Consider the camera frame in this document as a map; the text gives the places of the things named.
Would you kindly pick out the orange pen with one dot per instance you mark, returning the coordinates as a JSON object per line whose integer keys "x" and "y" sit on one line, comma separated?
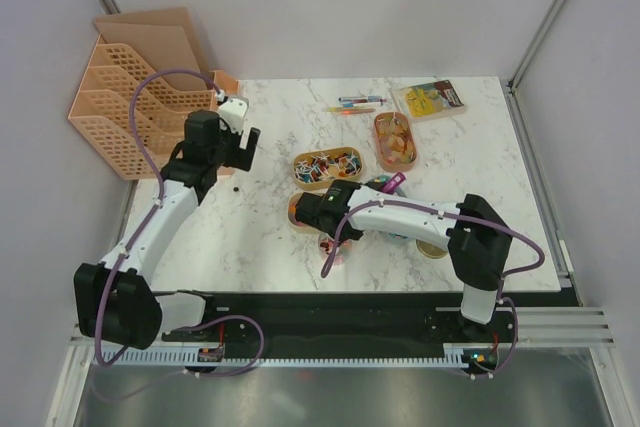
{"x": 354, "y": 109}

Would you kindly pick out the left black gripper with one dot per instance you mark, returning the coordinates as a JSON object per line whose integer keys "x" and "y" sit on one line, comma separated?
{"x": 240, "y": 158}

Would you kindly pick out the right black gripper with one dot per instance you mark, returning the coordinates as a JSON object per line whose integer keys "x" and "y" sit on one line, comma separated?
{"x": 360, "y": 233}

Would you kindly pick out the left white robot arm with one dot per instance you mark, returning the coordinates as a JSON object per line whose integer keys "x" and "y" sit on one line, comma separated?
{"x": 113, "y": 298}

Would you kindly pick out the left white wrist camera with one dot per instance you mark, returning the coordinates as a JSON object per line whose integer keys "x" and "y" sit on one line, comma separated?
{"x": 233, "y": 111}

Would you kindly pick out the tan tray of lollipops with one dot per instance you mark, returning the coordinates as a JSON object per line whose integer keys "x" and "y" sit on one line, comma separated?
{"x": 316, "y": 170}

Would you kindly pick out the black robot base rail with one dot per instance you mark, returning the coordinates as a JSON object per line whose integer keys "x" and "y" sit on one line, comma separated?
{"x": 343, "y": 324}

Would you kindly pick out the gold round jar lid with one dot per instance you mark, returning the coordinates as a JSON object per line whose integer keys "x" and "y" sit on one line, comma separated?
{"x": 431, "y": 251}

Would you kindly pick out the tan tray of star gummies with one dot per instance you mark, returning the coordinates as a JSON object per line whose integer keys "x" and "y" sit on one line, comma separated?
{"x": 293, "y": 223}

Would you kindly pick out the magenta plastic scoop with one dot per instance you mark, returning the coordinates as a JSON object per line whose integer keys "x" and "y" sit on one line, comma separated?
{"x": 389, "y": 184}

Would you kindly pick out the blue tray of pastel candies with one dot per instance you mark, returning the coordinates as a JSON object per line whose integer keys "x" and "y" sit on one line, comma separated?
{"x": 396, "y": 238}

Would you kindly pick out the white slotted cable duct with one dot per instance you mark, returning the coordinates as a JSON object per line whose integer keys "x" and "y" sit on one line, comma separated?
{"x": 202, "y": 355}

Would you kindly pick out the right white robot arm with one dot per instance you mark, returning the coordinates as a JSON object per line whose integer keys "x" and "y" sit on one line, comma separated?
{"x": 476, "y": 238}

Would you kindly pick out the yellow picture book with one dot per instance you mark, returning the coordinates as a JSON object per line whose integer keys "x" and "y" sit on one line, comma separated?
{"x": 428, "y": 101}

